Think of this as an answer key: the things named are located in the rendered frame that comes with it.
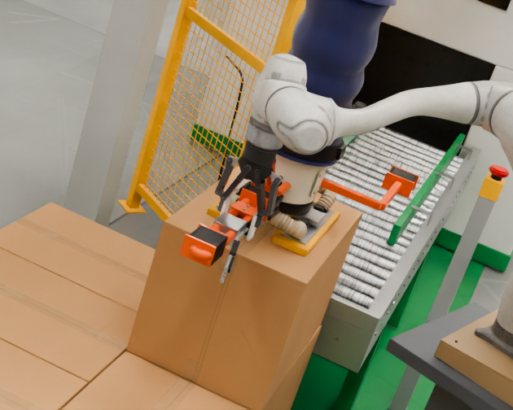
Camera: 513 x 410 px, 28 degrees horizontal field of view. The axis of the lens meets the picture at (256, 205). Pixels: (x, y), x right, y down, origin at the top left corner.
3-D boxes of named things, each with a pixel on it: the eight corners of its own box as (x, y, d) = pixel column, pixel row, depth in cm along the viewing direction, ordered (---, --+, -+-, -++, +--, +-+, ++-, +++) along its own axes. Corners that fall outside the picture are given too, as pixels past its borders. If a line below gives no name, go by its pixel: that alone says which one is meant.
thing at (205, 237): (194, 242, 229) (199, 222, 227) (223, 255, 227) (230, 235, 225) (178, 254, 221) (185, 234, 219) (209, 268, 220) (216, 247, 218)
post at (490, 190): (391, 401, 397) (488, 172, 359) (407, 408, 395) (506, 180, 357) (387, 409, 391) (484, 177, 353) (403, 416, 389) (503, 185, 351)
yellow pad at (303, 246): (307, 205, 296) (313, 189, 295) (339, 218, 294) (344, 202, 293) (270, 242, 266) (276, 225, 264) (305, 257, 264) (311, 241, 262)
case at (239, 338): (207, 272, 328) (242, 162, 313) (321, 323, 320) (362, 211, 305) (125, 351, 274) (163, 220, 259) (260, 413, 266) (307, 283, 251)
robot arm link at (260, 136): (258, 109, 235) (251, 133, 237) (244, 117, 227) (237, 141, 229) (294, 124, 233) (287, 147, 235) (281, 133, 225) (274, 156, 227)
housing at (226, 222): (217, 227, 240) (222, 210, 239) (243, 238, 239) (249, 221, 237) (206, 237, 234) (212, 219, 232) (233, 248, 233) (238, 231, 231)
